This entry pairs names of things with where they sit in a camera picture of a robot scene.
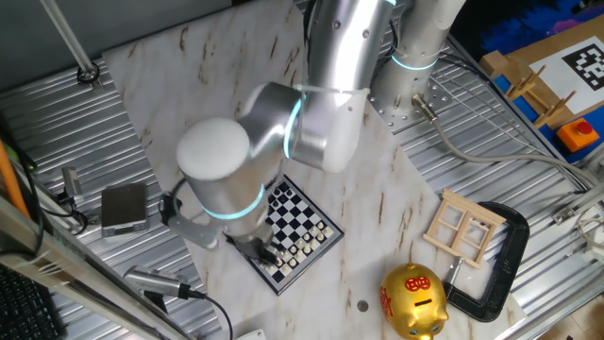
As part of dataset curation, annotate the dark blue acoustic foam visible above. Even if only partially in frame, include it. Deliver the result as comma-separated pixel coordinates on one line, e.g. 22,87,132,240
478,0,604,53

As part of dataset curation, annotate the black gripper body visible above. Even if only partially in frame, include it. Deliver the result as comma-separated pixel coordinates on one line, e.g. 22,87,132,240
229,234,269,261

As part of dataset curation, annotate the white marker sheet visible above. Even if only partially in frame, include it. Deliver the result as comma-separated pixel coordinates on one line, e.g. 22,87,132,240
528,35,604,114

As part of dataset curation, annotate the aluminium frame beam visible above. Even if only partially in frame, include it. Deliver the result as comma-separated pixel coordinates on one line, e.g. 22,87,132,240
0,193,193,340

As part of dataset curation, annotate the gold piggy bank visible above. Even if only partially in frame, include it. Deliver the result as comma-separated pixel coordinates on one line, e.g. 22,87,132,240
378,263,450,340

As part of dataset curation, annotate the black keyboard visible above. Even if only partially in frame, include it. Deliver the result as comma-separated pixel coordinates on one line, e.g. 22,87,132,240
0,263,65,340

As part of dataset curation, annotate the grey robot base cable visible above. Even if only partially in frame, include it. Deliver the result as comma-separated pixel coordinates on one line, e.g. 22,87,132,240
411,93,600,190

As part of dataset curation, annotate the black cable bundle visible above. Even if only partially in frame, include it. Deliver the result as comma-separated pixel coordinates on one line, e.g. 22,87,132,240
390,18,403,54

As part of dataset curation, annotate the black C-clamp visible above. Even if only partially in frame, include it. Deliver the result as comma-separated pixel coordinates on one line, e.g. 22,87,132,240
443,201,531,324

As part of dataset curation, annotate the aluminium frame rail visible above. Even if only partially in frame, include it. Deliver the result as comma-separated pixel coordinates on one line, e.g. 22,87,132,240
550,181,604,227

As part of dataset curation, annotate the orange emergency stop box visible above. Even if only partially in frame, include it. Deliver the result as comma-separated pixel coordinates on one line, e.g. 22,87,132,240
555,117,601,154

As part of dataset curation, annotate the silver camera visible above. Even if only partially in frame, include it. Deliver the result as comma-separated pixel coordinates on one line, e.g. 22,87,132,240
123,264,193,313

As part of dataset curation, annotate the orange pole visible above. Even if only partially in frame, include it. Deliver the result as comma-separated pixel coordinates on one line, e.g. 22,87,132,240
0,139,30,218

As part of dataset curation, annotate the blue mat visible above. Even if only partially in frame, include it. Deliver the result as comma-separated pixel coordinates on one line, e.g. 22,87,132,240
490,70,604,164

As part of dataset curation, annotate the steel digital scale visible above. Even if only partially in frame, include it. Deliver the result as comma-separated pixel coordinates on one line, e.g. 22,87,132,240
100,182,150,239

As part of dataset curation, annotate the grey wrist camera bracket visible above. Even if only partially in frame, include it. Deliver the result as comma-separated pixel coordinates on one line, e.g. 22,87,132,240
165,212,223,251

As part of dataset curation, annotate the black camera cable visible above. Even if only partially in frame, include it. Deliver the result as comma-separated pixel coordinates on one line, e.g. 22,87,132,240
187,286,235,340
44,192,90,236

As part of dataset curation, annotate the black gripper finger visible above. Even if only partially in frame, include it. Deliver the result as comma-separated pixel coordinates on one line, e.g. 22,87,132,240
261,240,281,262
252,251,280,266

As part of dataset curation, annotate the wooden block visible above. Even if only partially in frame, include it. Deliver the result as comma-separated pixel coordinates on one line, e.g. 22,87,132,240
478,50,511,80

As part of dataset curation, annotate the wooden peg rack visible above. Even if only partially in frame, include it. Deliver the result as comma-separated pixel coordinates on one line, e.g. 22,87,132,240
503,63,578,129

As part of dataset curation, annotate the black framed chessboard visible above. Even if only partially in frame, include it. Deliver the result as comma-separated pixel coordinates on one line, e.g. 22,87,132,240
225,175,345,296

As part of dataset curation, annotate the wooden window frame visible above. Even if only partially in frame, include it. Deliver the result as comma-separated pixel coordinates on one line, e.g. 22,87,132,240
422,188,508,270

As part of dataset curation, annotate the small grey camera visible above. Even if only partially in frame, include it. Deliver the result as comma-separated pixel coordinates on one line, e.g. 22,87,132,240
60,167,85,207

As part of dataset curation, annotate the brown cardboard sheet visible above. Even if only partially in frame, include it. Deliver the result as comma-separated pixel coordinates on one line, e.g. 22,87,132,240
507,13,604,129

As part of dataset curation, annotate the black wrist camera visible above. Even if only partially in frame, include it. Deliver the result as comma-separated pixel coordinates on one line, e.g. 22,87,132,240
159,192,184,227

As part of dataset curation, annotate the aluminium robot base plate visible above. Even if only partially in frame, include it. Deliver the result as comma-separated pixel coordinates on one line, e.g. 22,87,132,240
366,70,454,133

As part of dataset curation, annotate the grey metal pole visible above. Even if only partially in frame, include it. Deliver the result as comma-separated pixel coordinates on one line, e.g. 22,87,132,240
40,0,103,91

